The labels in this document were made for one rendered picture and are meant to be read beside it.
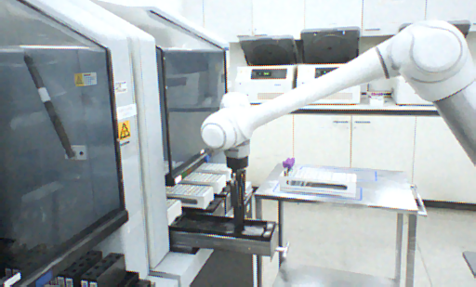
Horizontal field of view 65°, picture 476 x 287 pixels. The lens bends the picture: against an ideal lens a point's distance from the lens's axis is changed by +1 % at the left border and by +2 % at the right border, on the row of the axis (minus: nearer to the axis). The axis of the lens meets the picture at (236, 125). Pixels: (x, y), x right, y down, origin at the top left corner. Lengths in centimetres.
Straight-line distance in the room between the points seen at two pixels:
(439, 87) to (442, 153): 264
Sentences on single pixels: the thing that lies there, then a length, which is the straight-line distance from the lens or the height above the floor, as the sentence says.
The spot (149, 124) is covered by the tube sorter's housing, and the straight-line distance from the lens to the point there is 112.
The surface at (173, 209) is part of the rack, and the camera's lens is 133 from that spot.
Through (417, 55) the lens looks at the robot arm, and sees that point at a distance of 90.
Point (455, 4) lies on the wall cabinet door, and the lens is 379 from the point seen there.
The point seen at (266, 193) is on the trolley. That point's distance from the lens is 153.
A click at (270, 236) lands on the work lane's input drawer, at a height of 81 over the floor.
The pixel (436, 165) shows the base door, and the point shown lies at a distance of 360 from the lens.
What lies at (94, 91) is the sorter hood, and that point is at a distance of 89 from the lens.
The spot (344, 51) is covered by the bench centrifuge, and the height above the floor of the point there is 137.
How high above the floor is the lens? 138
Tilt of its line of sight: 11 degrees down
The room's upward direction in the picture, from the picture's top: 2 degrees counter-clockwise
